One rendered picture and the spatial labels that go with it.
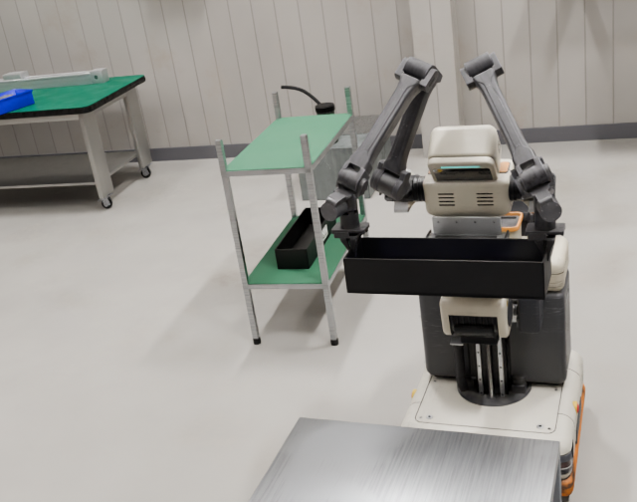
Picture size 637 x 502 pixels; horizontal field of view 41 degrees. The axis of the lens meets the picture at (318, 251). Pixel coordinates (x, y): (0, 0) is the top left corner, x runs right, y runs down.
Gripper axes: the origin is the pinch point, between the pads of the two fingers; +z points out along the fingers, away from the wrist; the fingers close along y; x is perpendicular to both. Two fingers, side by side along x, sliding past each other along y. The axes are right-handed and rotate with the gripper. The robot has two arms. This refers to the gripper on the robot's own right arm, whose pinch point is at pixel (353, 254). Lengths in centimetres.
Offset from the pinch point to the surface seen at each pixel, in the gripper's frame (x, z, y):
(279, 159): 137, 13, -83
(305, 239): 177, 70, -92
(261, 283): 126, 73, -97
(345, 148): 328, 65, -117
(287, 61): 436, 20, -198
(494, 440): -43, 31, 48
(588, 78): 452, 50, 40
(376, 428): -43, 32, 16
